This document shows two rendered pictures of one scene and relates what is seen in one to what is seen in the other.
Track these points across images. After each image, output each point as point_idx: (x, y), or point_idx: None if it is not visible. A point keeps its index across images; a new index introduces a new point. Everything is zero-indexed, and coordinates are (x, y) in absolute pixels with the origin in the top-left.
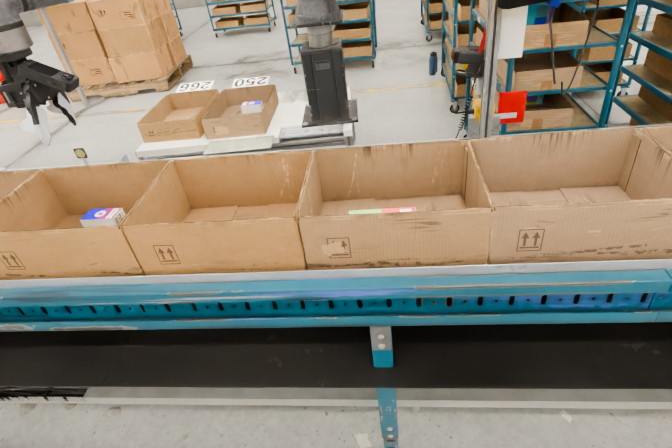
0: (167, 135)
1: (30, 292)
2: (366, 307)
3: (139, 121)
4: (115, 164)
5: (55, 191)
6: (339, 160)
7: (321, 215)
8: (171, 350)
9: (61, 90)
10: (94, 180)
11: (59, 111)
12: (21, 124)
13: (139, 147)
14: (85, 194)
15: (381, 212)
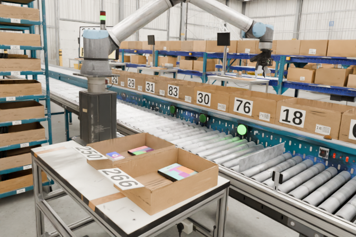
0: (197, 169)
1: None
2: None
3: (214, 166)
4: (247, 96)
5: (274, 111)
6: (188, 89)
7: (211, 84)
8: (249, 139)
9: (256, 64)
10: (257, 104)
11: (259, 72)
12: (269, 70)
13: (224, 182)
14: (263, 111)
15: None
